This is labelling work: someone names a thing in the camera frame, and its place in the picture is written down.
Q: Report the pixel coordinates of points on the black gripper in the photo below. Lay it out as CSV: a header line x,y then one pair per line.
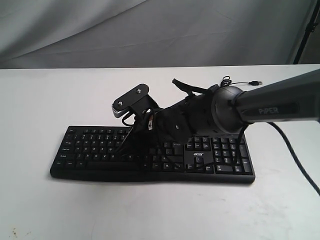
x,y
189,117

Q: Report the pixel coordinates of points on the black acer keyboard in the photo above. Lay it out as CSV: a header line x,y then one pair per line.
x,y
88,153

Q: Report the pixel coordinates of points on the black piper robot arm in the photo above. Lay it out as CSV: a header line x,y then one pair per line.
x,y
217,110

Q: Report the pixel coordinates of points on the grey backdrop cloth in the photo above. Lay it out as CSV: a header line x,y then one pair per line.
x,y
43,34

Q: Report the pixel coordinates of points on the black tripod stand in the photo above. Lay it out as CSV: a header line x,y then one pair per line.
x,y
310,28

